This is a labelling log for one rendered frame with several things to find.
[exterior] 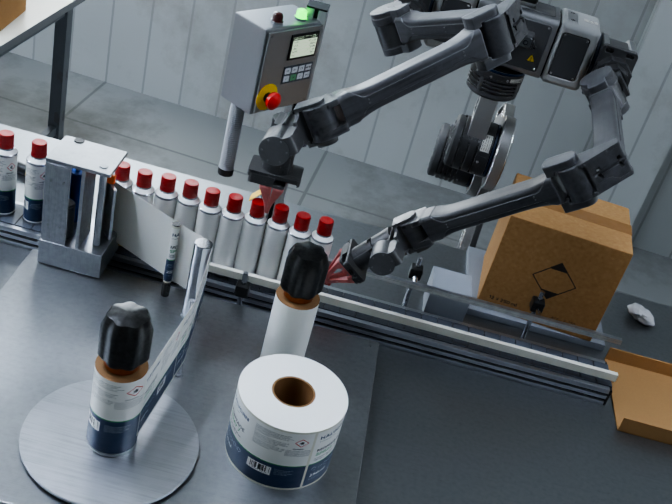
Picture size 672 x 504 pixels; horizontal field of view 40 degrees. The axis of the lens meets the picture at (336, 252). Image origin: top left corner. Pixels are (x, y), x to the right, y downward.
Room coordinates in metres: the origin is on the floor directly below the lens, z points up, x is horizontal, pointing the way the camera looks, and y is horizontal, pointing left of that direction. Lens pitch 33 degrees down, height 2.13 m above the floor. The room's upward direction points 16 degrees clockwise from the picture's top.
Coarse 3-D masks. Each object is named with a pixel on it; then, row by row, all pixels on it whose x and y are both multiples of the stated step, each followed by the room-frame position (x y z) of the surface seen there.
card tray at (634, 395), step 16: (608, 352) 1.89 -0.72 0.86; (624, 352) 1.89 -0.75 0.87; (624, 368) 1.88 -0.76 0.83; (640, 368) 1.89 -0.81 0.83; (656, 368) 1.90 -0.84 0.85; (624, 384) 1.81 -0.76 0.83; (640, 384) 1.83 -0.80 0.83; (656, 384) 1.85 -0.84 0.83; (624, 400) 1.75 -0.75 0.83; (640, 400) 1.77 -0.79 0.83; (656, 400) 1.78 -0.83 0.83; (624, 416) 1.69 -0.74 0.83; (640, 416) 1.71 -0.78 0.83; (656, 416) 1.72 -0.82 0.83; (640, 432) 1.64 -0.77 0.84; (656, 432) 1.64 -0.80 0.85
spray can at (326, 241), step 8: (320, 224) 1.74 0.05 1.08; (328, 224) 1.74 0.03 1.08; (312, 232) 1.76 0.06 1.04; (320, 232) 1.74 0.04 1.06; (328, 232) 1.74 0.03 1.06; (312, 240) 1.74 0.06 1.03; (320, 240) 1.73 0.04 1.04; (328, 240) 1.74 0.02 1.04; (328, 248) 1.74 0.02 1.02; (328, 256) 1.75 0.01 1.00
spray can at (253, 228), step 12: (252, 204) 1.74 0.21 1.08; (252, 216) 1.74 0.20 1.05; (264, 216) 1.76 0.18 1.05; (252, 228) 1.73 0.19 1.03; (264, 228) 1.75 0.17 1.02; (240, 240) 1.74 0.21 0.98; (252, 240) 1.73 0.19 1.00; (240, 252) 1.73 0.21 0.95; (252, 252) 1.73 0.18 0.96; (240, 264) 1.73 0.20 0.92; (252, 264) 1.73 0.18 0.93
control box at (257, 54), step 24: (240, 24) 1.78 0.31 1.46; (264, 24) 1.77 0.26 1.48; (288, 24) 1.80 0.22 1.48; (312, 24) 1.85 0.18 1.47; (240, 48) 1.77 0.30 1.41; (264, 48) 1.74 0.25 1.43; (288, 48) 1.79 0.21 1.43; (240, 72) 1.77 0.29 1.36; (264, 72) 1.75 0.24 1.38; (240, 96) 1.76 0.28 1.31; (288, 96) 1.82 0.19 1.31
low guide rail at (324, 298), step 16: (224, 272) 1.71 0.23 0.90; (240, 272) 1.71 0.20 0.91; (272, 288) 1.71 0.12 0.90; (336, 304) 1.71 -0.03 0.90; (352, 304) 1.71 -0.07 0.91; (400, 320) 1.72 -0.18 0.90; (416, 320) 1.72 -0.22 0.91; (448, 336) 1.72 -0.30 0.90; (464, 336) 1.72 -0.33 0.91; (480, 336) 1.72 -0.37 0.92; (512, 352) 1.72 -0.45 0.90; (528, 352) 1.72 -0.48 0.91; (576, 368) 1.72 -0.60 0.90; (592, 368) 1.72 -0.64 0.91
